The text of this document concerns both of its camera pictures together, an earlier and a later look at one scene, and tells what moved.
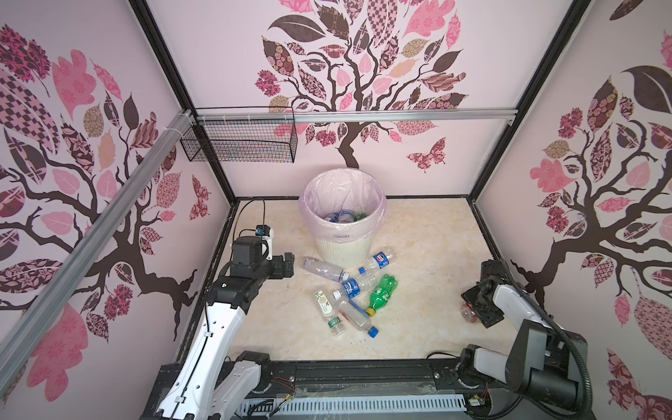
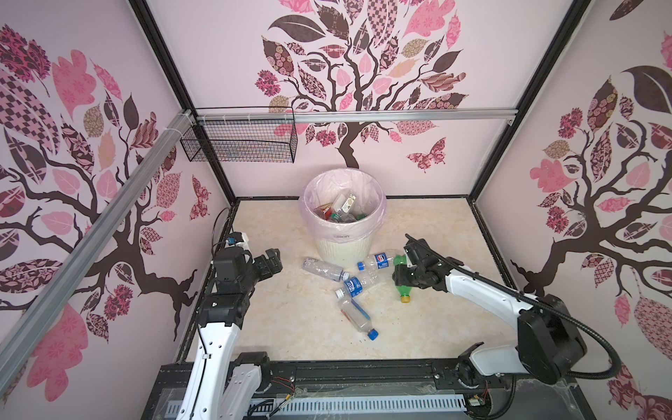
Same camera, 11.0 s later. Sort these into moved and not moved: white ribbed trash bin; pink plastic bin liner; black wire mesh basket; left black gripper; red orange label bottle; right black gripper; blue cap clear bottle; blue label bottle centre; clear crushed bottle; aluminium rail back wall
Moved: right black gripper; left black gripper; red orange label bottle
Not moved: white ribbed trash bin; clear crushed bottle; blue cap clear bottle; aluminium rail back wall; black wire mesh basket; pink plastic bin liner; blue label bottle centre
